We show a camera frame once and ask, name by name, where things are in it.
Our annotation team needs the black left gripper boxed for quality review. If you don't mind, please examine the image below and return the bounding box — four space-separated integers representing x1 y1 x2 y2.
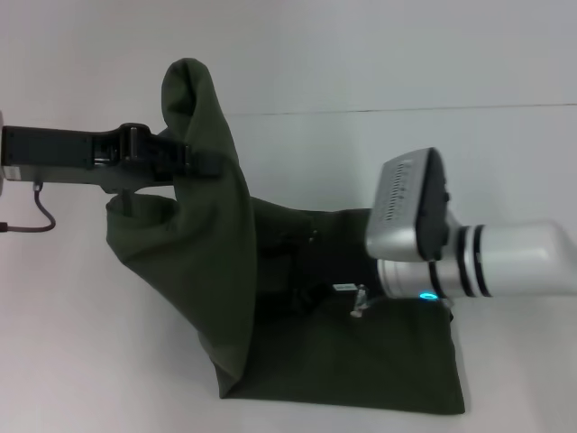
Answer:
0 121 223 196

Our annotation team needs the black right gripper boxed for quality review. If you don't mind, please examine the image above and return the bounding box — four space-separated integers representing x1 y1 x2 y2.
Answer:
288 245 380 312

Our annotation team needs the dark green FREE t-shirt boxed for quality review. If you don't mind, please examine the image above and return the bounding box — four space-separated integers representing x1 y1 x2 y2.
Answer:
104 57 466 415

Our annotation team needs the silver cable connector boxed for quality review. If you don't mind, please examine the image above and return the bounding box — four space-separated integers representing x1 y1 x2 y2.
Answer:
350 283 371 319

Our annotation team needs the dark red cable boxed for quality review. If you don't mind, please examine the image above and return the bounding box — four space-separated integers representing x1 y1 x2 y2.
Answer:
0 179 58 235

